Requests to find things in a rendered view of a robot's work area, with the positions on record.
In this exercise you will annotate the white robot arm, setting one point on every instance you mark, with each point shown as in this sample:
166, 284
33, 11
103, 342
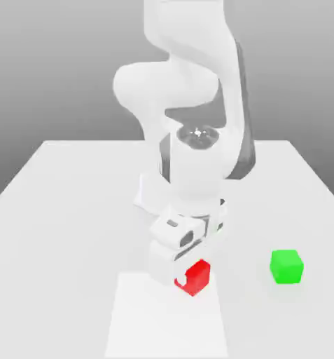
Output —
194, 174

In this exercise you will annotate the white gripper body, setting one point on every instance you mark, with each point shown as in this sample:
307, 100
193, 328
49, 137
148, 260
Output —
161, 263

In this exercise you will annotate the small green cube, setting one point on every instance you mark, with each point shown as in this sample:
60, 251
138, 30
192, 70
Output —
286, 266

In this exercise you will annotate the small red cube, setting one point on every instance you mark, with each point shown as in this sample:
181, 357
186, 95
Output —
198, 277

